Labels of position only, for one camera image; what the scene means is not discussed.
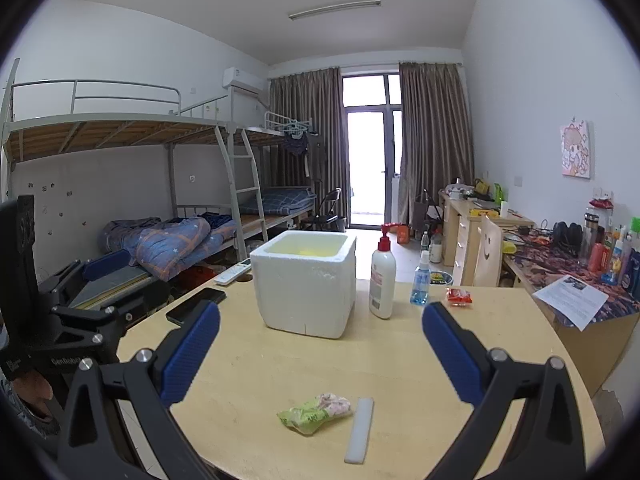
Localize row of toiletry bottles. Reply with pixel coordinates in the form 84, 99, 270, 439
587, 217, 640, 289

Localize dark bag with tripod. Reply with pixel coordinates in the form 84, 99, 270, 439
411, 190, 443, 234

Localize wooden desk with drawers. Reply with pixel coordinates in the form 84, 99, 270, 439
439, 190, 536, 286

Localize printed paper sheet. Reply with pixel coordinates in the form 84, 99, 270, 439
532, 274, 610, 332

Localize dark grey blanket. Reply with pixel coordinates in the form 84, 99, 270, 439
102, 217, 162, 257

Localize ceiling tube light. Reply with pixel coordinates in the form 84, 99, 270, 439
288, 0, 382, 22

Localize green tissue packet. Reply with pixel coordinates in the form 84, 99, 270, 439
276, 392, 354, 435

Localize black headphones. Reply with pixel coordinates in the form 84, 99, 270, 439
552, 221, 584, 251

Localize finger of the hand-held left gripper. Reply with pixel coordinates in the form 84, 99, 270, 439
37, 248, 133, 307
50, 292, 151, 349

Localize clear water bottles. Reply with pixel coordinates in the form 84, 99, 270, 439
422, 230, 446, 264

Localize brown curtain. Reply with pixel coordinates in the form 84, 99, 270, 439
269, 66, 351, 217
398, 61, 475, 227

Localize white red pump lotion bottle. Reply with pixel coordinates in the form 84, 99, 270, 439
369, 223, 397, 320

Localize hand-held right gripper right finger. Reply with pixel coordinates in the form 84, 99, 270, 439
421, 301, 586, 480

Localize small blue spray bottle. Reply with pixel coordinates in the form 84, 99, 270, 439
410, 251, 432, 307

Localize white remote control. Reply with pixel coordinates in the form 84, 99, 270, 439
215, 258, 252, 286

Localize blue orange plaid quilt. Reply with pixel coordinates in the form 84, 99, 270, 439
132, 217, 236, 281

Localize dark hanging clothes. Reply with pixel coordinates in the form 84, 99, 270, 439
282, 130, 312, 157

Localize pink cartoon wall picture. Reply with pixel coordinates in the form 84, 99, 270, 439
560, 120, 591, 180

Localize printed desk mat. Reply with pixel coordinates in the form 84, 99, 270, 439
505, 232, 640, 328

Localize white air conditioner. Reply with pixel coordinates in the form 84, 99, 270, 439
222, 66, 263, 95

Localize grey metal bunk bed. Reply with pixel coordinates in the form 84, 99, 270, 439
0, 59, 238, 311
227, 111, 321, 246

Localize person's left hand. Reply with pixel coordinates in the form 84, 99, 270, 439
12, 372, 54, 414

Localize white foam box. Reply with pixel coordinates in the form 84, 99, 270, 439
249, 230, 358, 339

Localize white stair cabinet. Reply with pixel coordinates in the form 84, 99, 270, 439
180, 87, 267, 132

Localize black folding chair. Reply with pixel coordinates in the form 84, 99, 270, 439
300, 187, 348, 234

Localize white foam strip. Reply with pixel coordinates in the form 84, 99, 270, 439
344, 397, 375, 465

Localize clear thermos bottle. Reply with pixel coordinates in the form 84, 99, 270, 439
580, 212, 601, 261

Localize wooden smiley face chair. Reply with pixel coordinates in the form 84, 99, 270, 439
472, 215, 503, 288

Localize black smartphone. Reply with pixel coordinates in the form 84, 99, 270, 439
166, 287, 227, 326

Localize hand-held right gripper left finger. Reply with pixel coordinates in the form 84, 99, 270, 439
56, 300, 222, 480

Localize blue checkered mattress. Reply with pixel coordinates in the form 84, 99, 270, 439
239, 186, 316, 215

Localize grey metal bed ladder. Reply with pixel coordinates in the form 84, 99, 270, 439
241, 129, 269, 242

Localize glass balcony door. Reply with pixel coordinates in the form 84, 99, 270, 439
341, 74, 403, 231

